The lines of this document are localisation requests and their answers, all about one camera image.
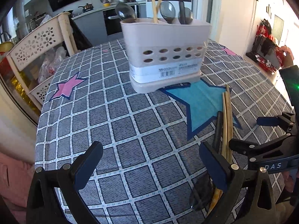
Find yellow basin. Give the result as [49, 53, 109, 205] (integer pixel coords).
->
[0, 41, 14, 54]

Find grey kitchen base cabinet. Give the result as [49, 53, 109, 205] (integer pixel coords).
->
[71, 1, 146, 46]

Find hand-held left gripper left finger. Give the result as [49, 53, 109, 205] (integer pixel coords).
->
[27, 141, 104, 224]

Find clear plastic bag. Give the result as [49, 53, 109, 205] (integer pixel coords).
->
[38, 46, 68, 84]

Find white plastic utensil holder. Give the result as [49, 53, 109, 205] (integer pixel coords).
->
[120, 17, 212, 94]

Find grey checked star tablecloth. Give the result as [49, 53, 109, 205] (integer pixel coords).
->
[35, 38, 295, 224]

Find black built-in oven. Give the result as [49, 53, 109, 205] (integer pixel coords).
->
[103, 4, 141, 36]

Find black-ended bamboo chopstick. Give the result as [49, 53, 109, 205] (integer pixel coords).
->
[214, 111, 223, 150]

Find gold foil sheet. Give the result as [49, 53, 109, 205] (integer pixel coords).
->
[9, 71, 39, 112]

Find metal cooking pot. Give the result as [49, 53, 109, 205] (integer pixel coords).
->
[78, 3, 94, 12]

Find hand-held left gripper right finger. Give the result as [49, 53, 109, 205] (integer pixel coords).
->
[199, 141, 276, 224]

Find stack of pink plastic stools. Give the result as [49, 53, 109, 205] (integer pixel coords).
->
[0, 153, 35, 215]

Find heap of red bags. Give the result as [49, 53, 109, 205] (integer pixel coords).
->
[245, 18, 293, 73]

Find cream flower-cutout storage rack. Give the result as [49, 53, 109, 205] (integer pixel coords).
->
[6, 12, 78, 105]

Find white plastic bag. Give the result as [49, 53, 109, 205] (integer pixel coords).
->
[38, 14, 53, 26]

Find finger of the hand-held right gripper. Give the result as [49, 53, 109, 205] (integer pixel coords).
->
[256, 113, 296, 134]
[229, 133, 299, 163]

